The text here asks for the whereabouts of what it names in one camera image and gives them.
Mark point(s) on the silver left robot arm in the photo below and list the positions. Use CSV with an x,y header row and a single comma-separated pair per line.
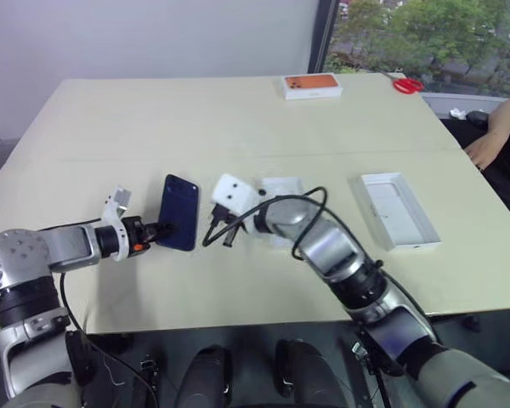
x,y
64,248

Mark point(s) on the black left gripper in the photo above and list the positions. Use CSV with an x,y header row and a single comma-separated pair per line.
x,y
135,234

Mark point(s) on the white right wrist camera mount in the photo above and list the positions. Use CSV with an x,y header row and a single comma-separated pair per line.
x,y
234,193

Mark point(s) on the bystander's black clothing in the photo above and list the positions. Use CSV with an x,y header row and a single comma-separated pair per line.
x,y
508,170

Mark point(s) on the dark rounded shape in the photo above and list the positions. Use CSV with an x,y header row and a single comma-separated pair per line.
x,y
206,378
310,374

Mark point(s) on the small white crumpled object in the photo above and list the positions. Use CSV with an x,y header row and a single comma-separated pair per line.
x,y
457,113

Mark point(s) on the small black rounded object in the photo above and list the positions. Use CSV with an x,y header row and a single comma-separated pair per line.
x,y
476,117

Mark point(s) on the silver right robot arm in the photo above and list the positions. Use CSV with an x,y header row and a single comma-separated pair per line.
x,y
344,272

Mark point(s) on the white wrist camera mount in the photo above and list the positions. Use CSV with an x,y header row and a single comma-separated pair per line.
x,y
115,217
234,193

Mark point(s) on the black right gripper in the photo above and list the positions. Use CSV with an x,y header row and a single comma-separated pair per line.
x,y
221,213

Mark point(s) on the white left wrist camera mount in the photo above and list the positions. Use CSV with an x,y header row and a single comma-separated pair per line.
x,y
115,217

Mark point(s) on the orange printed phone box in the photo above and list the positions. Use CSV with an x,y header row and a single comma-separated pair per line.
x,y
310,86

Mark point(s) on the white empty box tray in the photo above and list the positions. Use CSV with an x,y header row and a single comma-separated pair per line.
x,y
397,210

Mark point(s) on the bystander's bare hand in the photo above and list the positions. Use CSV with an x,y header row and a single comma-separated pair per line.
x,y
482,149

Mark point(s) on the dark blue smartphone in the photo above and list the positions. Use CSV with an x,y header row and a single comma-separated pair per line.
x,y
179,212

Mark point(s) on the black window frame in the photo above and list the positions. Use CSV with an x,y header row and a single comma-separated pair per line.
x,y
325,36

